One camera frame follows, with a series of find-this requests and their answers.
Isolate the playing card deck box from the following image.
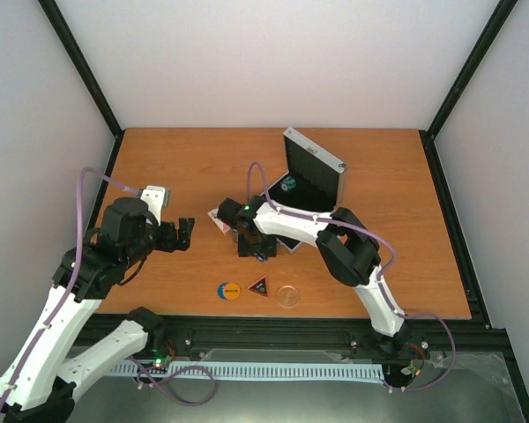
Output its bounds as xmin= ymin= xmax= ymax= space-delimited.
xmin=207 ymin=208 xmax=230 ymax=234

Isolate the red black triangular button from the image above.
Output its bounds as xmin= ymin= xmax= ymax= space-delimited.
xmin=247 ymin=275 xmax=269 ymax=297

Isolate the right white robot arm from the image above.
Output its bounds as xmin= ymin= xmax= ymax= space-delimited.
xmin=230 ymin=197 xmax=408 ymax=357

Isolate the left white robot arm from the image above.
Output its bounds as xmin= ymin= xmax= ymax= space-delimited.
xmin=0 ymin=197 xmax=195 ymax=422

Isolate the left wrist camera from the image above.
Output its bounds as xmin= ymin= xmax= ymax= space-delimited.
xmin=139 ymin=185 xmax=170 ymax=224

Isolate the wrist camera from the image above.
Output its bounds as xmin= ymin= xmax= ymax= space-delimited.
xmin=216 ymin=197 xmax=242 ymax=228
xmin=139 ymin=185 xmax=170 ymax=224

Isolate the clear round dealer button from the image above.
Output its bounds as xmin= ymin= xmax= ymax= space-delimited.
xmin=276 ymin=285 xmax=301 ymax=308

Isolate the aluminium poker case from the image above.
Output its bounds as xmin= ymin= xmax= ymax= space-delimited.
xmin=264 ymin=127 xmax=348 ymax=255

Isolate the white slotted cable duct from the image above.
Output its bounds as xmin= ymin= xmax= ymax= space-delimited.
xmin=107 ymin=360 xmax=384 ymax=384

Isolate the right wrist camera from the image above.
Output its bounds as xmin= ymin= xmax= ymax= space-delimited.
xmin=216 ymin=197 xmax=242 ymax=228

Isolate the orange blue round button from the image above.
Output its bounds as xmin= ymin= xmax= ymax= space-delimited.
xmin=217 ymin=283 xmax=242 ymax=301

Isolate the black aluminium frame rail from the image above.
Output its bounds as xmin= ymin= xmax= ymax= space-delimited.
xmin=69 ymin=314 xmax=511 ymax=360

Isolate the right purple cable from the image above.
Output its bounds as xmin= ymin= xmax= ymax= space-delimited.
xmin=245 ymin=161 xmax=457 ymax=394

